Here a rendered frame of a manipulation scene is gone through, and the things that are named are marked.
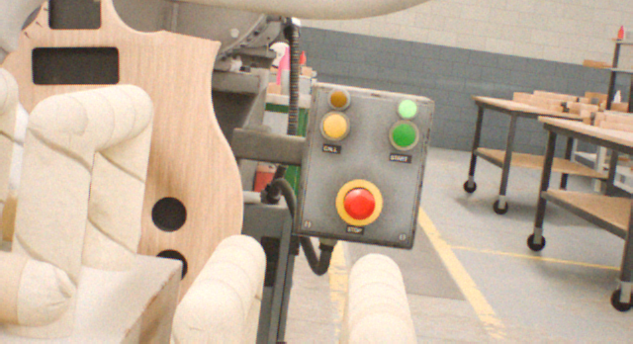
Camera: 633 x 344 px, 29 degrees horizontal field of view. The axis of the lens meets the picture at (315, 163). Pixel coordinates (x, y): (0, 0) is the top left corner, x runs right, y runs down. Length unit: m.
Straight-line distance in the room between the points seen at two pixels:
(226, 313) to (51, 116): 0.12
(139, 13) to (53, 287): 1.08
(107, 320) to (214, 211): 0.70
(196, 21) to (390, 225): 0.37
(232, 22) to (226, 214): 0.38
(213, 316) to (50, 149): 0.10
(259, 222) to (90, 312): 1.19
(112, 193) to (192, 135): 0.58
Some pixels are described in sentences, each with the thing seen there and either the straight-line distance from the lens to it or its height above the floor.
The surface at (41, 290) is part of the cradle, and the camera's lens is 0.56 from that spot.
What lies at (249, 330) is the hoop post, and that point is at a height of 1.00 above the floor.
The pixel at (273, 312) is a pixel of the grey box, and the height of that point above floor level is 0.77.
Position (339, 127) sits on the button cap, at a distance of 1.58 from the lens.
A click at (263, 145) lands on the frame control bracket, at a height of 1.02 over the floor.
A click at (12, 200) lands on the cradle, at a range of 0.76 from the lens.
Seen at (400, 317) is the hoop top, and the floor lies 1.05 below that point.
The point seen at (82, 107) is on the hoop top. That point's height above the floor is 1.13.
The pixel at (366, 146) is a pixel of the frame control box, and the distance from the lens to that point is 1.59.
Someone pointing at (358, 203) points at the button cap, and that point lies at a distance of 1.57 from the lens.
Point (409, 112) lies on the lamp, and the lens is 1.59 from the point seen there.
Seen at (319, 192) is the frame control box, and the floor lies 0.98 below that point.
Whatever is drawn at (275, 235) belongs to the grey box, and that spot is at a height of 0.88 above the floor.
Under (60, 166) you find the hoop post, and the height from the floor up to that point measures 1.10.
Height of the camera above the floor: 1.17
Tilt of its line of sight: 5 degrees down
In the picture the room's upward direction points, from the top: 8 degrees clockwise
